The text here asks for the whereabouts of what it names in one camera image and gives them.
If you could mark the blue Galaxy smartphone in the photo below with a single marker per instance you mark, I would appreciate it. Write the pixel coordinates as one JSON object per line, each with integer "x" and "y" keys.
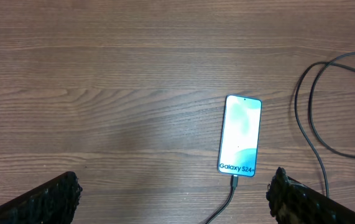
{"x": 240, "y": 136}

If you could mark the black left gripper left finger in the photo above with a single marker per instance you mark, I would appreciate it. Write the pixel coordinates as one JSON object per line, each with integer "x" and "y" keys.
{"x": 52, "y": 202}

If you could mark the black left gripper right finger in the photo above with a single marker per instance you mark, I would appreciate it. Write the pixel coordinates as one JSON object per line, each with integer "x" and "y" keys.
{"x": 292, "y": 202}

